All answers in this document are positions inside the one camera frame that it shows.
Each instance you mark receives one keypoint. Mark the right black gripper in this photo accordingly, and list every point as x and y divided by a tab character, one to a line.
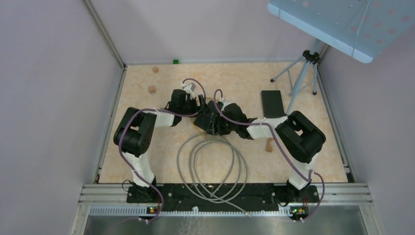
224	132

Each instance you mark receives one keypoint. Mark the black network switch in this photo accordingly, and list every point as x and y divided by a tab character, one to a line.
272	104
200	121

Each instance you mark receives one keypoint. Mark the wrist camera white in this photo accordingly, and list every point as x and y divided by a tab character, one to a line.
224	103
189	89

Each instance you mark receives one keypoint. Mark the grey tripod stand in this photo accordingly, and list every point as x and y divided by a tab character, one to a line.
311	58

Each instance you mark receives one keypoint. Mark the wooden cube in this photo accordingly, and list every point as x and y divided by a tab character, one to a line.
155	69
152	89

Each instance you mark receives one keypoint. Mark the small wooden piece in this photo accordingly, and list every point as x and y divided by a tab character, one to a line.
269	147

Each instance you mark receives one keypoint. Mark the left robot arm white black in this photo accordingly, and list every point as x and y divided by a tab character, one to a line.
134	133

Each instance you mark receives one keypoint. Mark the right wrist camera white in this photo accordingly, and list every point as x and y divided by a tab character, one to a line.
224	103

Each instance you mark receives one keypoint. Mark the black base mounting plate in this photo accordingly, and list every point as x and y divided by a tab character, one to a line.
226	197

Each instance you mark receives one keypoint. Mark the white slotted cable duct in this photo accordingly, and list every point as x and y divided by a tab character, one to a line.
143	211

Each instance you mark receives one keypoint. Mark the wooden cube near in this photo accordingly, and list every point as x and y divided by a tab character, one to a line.
152	89

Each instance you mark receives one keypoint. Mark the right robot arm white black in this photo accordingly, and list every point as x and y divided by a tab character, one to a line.
299	140

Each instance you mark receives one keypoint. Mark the wooden cube far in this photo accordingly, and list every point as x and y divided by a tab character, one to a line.
155	69

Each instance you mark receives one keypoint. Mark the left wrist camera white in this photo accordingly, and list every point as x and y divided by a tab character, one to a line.
189	89

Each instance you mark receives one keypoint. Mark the light blue perforated board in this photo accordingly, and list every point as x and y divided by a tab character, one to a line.
361	29

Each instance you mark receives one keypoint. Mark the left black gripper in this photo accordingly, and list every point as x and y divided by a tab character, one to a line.
194	102

